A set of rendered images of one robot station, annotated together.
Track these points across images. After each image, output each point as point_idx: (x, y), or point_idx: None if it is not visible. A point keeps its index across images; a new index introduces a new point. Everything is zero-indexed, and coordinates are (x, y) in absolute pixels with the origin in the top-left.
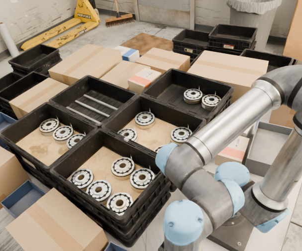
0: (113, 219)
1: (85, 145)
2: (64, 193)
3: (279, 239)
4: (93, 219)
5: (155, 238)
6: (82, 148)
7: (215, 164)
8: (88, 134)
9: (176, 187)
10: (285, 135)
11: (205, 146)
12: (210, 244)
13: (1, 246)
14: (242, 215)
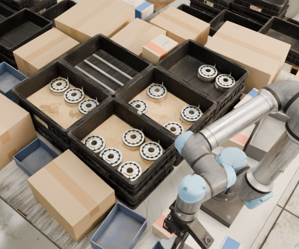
0: (124, 184)
1: (99, 113)
2: None
3: (263, 218)
4: None
5: (156, 205)
6: (96, 115)
7: None
8: (103, 102)
9: (179, 162)
10: None
11: (214, 137)
12: (204, 215)
13: (15, 195)
14: (235, 194)
